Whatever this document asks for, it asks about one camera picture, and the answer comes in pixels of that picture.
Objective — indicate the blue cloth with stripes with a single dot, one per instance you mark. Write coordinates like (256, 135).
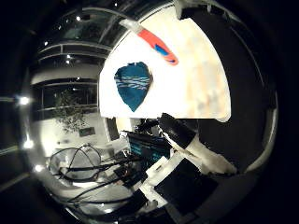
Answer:
(133, 85)

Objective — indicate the computer monitor with blue screen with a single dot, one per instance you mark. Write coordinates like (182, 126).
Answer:
(146, 146)

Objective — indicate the dark framed picture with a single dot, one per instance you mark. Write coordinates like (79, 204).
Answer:
(86, 131)

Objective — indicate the leafy potted plant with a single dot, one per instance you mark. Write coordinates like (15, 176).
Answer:
(70, 113)

